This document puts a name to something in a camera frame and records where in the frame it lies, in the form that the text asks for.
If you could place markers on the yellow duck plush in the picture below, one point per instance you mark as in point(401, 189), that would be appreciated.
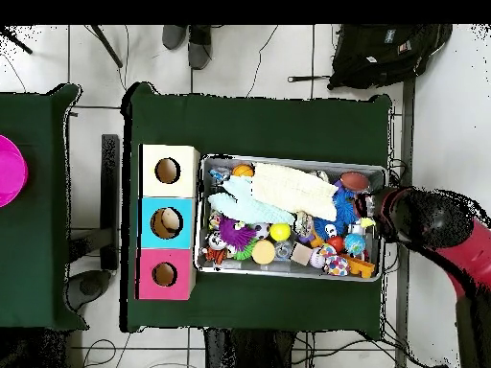
point(367, 222)

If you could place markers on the blue green globe ball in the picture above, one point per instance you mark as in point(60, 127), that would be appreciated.
point(355, 244)

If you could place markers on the orange plastic toy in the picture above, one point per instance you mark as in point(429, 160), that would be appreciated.
point(362, 267)

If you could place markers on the cream waffle cloth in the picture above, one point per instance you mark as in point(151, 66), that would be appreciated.
point(291, 189)

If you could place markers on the mint waffle cloth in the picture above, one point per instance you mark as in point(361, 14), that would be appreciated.
point(245, 207)

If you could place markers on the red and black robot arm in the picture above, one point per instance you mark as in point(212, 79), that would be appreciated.
point(433, 218)

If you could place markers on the silver mesh bin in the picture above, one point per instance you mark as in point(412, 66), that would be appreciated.
point(238, 270)

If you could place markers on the wooden box with three holes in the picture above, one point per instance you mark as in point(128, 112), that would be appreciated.
point(149, 230)

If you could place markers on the blue spiky ball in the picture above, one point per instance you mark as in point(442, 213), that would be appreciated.
point(343, 207)

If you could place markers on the brown toy football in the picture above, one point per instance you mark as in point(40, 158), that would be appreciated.
point(355, 181)

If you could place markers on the round orange sponge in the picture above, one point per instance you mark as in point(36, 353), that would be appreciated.
point(263, 252)

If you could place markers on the orange toy basketball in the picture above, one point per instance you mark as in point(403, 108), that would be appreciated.
point(242, 170)

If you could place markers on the dark green tablecloth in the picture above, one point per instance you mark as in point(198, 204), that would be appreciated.
point(268, 122)
point(38, 249)

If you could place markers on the purple spiky monster toy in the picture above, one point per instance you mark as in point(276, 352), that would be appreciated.
point(236, 234)

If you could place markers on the black backpack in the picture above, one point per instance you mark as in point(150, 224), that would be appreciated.
point(376, 57)

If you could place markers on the black panel on stand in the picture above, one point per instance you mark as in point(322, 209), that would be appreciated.
point(110, 191)

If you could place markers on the black tripod leg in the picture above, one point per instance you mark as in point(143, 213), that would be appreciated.
point(107, 46)
point(17, 42)

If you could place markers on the pink plastic bowl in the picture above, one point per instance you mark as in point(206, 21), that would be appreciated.
point(11, 172)

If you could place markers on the grey metal rail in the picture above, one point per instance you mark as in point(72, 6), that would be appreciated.
point(407, 122)

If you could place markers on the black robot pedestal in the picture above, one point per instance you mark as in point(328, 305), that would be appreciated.
point(249, 352)

